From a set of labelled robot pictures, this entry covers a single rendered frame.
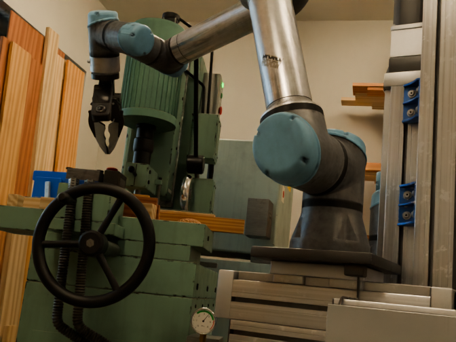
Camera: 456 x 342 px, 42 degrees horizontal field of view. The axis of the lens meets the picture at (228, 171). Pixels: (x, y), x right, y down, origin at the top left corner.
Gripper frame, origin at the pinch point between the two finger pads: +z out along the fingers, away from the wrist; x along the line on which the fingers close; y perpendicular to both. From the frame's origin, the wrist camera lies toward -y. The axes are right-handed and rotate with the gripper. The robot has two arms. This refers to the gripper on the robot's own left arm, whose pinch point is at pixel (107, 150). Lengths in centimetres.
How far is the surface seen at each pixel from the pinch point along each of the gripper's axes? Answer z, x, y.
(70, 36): 1, 48, 257
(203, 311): 32.0, -24.2, -27.7
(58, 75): 20, 52, 221
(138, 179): 11.6, -7.4, 9.3
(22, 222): 19.1, 22.6, -2.9
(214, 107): 0, -32, 50
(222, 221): 22.1, -30.9, 2.8
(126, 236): 20.5, -4.9, -9.4
